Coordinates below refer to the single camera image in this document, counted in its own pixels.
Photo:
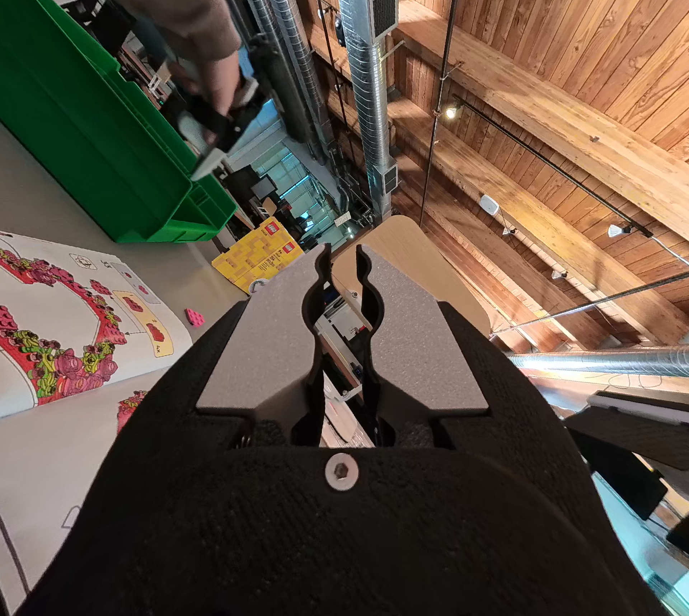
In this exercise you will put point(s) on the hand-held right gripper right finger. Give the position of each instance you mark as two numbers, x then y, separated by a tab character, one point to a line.
425	357

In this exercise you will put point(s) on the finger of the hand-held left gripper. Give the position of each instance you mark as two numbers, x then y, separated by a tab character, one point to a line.
211	163

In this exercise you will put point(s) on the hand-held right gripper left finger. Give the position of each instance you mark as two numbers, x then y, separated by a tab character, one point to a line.
258	357

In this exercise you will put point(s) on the green plastic bin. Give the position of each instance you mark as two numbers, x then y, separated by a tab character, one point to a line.
80	115

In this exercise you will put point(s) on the pink lego plate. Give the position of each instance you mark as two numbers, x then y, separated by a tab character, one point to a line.
195	317

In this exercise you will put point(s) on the yellow lego box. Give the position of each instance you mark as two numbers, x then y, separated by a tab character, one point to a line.
258	255

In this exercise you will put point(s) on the lego instruction booklet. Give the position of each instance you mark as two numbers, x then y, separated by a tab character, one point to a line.
64	298

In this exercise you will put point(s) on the person's left hand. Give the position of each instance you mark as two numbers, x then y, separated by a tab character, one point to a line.
225	80

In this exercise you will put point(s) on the light wooden table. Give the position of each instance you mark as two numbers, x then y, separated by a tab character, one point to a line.
420	261

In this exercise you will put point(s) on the white round ceiling device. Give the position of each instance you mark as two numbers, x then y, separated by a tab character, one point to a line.
489	204

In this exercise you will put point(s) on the black metal rod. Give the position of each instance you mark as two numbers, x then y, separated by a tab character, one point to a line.
592	304

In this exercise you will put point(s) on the black lighting track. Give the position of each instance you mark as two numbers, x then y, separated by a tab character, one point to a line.
538	156

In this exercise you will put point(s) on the black ceiling pipe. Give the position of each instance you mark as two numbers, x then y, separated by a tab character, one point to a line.
454	8

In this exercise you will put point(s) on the square silver ventilation duct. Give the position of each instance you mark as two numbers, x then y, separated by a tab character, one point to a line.
366	61

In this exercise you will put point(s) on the long silver ceiling duct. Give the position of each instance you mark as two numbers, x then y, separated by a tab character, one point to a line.
603	360

